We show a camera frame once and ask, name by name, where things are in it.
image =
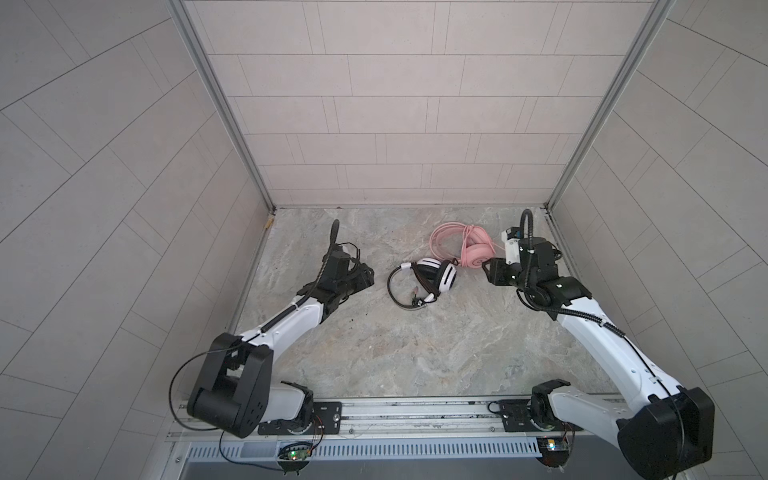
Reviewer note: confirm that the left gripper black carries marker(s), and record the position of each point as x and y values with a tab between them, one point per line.
360	276

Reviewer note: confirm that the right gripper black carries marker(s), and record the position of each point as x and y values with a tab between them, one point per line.
495	269

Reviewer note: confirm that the pink headphones with cable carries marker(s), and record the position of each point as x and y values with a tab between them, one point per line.
475	244

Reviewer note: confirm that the white black headphones with cable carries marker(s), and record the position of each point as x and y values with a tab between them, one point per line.
434	276

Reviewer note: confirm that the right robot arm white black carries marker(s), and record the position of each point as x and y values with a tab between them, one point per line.
665	429

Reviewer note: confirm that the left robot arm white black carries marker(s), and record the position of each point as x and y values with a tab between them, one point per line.
234	391

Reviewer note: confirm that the left circuit board green led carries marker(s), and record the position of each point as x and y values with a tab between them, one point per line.
295	452

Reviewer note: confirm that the right circuit board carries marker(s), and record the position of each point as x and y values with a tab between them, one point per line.
554	452

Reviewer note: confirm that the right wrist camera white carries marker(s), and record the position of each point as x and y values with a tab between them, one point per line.
511	238

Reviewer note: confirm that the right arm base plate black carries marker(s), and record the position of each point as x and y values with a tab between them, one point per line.
516	417

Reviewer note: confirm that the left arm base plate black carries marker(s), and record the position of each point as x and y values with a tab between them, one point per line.
324	414

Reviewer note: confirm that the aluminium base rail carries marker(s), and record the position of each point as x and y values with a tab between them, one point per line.
405	428

